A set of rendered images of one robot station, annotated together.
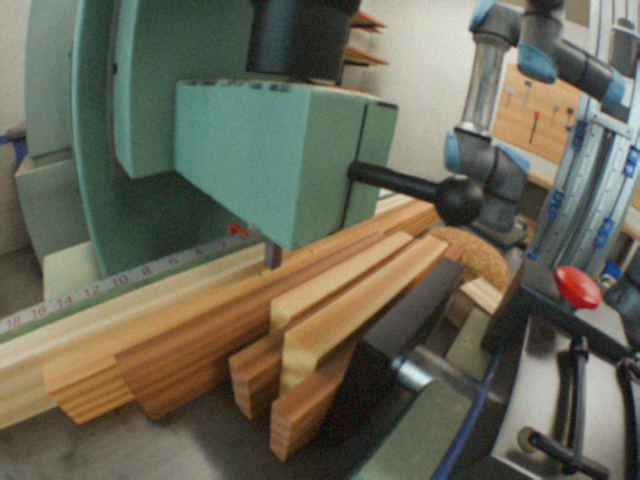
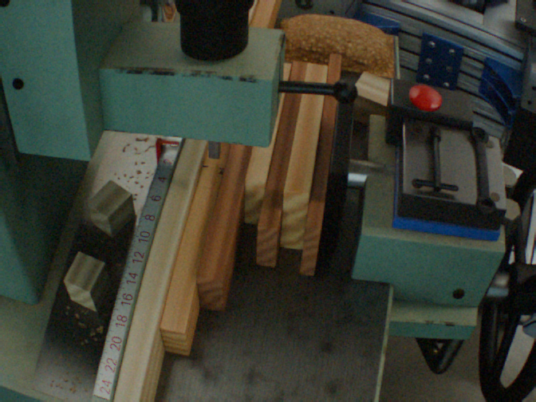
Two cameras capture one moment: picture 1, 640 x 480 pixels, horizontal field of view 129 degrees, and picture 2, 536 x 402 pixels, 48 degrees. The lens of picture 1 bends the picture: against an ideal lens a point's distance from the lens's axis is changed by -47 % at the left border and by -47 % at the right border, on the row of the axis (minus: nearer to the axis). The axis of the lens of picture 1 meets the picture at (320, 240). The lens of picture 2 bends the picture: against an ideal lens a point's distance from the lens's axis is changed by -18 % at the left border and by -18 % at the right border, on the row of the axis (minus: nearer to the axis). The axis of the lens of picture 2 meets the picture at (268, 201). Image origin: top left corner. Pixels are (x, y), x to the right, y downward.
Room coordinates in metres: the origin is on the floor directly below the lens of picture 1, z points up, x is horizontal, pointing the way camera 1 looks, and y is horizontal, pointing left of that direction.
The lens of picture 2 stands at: (-0.22, 0.20, 1.38)
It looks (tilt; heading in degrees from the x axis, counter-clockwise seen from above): 50 degrees down; 329
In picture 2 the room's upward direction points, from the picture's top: 3 degrees clockwise
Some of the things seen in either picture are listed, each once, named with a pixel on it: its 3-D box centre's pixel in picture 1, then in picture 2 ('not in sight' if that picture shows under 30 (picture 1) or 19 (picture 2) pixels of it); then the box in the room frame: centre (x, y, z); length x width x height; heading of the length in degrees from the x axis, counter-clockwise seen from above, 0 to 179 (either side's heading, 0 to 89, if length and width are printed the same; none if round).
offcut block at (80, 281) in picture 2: not in sight; (87, 281); (0.18, 0.17, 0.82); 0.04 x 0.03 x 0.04; 131
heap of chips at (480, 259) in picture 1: (467, 250); (336, 35); (0.30, -0.19, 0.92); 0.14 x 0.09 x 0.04; 52
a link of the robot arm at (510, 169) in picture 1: (506, 169); not in sight; (0.73, -0.49, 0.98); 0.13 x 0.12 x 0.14; 78
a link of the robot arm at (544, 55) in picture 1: (548, 52); not in sight; (0.43, -0.32, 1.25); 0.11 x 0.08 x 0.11; 78
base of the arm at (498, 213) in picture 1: (495, 206); not in sight; (0.73, -0.50, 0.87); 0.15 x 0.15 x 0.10
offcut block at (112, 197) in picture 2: not in sight; (111, 208); (0.26, 0.11, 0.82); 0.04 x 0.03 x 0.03; 116
